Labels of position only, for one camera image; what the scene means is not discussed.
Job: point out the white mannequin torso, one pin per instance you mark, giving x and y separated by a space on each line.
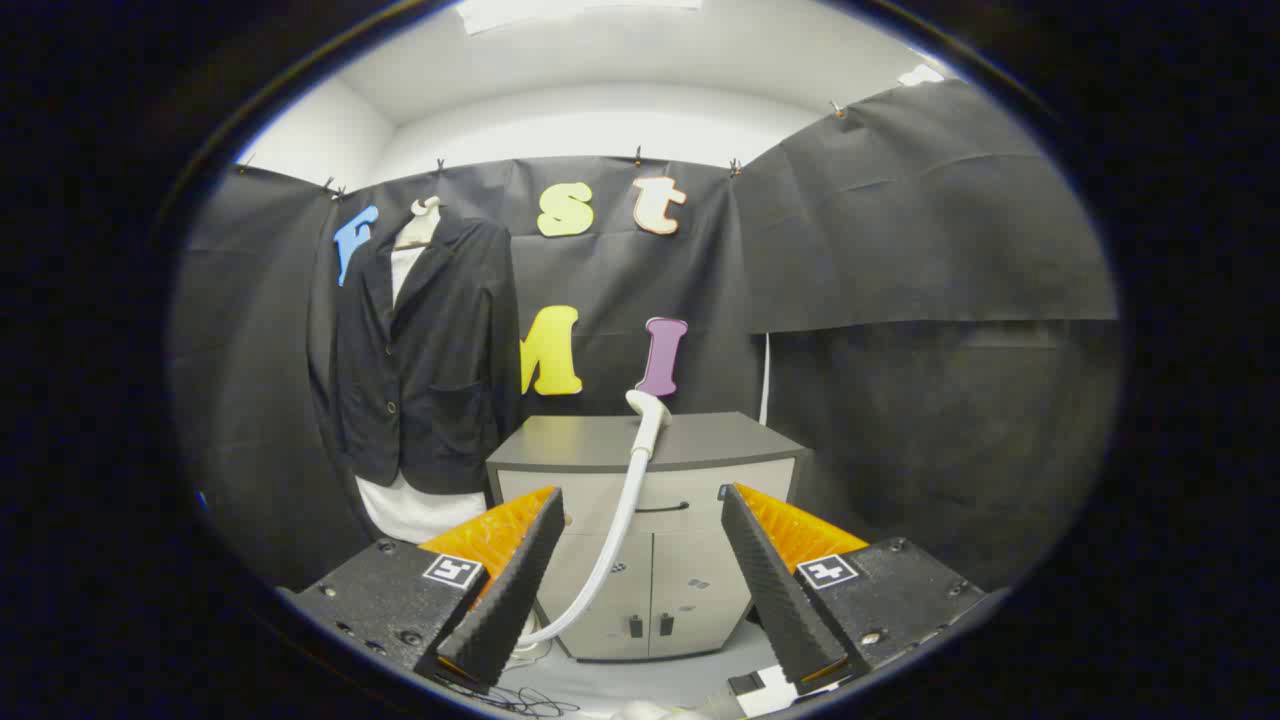
415 515

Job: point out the black jacket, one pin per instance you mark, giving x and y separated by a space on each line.
440 370

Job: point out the grey cabinet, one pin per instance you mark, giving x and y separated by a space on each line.
580 440

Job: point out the white and black box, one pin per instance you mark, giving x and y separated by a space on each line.
770 695

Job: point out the black backdrop cloth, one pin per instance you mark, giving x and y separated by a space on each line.
900 230

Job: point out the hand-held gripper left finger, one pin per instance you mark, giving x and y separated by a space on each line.
510 590

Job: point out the white garment steamer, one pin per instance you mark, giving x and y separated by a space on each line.
649 412

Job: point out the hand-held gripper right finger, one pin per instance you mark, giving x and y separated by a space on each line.
775 590

